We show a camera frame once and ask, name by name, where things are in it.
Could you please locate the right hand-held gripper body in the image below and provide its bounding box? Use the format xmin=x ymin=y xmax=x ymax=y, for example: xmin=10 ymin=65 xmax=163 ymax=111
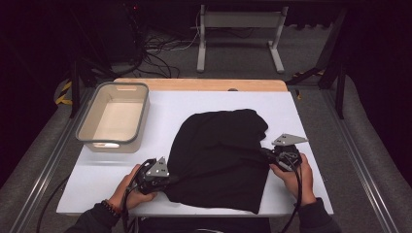
xmin=268 ymin=133 xmax=309 ymax=173

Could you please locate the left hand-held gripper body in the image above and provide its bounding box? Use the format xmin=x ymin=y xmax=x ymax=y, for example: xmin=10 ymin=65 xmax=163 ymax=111
xmin=131 ymin=156 xmax=173 ymax=195

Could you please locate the black tank top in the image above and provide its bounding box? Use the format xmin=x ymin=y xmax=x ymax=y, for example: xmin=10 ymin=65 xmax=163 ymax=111
xmin=163 ymin=109 xmax=271 ymax=216

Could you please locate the beige plastic basket grey rim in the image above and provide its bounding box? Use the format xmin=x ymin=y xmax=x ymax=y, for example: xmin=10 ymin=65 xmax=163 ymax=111
xmin=75 ymin=82 xmax=151 ymax=153

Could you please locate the person's left hand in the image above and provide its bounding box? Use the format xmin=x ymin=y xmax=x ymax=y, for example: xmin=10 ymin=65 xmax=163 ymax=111
xmin=108 ymin=164 xmax=158 ymax=212

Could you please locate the person's right hand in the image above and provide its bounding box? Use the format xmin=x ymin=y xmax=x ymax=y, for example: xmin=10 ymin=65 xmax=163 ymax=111
xmin=269 ymin=153 xmax=317 ymax=207

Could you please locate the person's dark clothing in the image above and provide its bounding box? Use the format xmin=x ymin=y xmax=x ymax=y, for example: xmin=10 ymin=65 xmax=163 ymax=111
xmin=139 ymin=216 xmax=271 ymax=233

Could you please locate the black metal stand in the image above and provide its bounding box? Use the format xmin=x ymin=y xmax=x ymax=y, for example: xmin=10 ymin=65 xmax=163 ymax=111
xmin=69 ymin=57 xmax=115 ymax=119
xmin=286 ymin=9 xmax=348 ymax=119

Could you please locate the yellow black hazard tape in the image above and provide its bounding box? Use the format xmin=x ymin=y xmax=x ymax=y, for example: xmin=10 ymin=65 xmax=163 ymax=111
xmin=54 ymin=81 xmax=74 ymax=106

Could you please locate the grey metal stand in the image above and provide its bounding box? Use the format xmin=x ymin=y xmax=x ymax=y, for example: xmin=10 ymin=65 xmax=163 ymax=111
xmin=196 ymin=4 xmax=290 ymax=74

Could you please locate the black device with red light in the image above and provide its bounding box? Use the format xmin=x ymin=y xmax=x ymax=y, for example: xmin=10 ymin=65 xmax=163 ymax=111
xmin=106 ymin=0 xmax=140 ymax=62

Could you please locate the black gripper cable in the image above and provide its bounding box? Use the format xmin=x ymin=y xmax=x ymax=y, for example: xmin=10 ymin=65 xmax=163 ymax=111
xmin=120 ymin=159 xmax=154 ymax=233
xmin=280 ymin=161 xmax=304 ymax=233

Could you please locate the dark beaded bracelet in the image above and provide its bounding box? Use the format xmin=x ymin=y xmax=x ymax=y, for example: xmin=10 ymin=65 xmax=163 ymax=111
xmin=100 ymin=199 xmax=121 ymax=218

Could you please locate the aluminium rail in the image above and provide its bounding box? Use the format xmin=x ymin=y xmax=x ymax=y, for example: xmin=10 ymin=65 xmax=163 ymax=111
xmin=320 ymin=86 xmax=399 ymax=233
xmin=9 ymin=90 xmax=95 ymax=233

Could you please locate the black floor cable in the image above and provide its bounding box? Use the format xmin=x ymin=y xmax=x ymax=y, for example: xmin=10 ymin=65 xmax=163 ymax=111
xmin=36 ymin=176 xmax=71 ymax=233

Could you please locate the bundle of floor cables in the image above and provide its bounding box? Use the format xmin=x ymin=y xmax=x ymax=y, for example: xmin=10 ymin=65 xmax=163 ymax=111
xmin=122 ymin=6 xmax=202 ymax=79

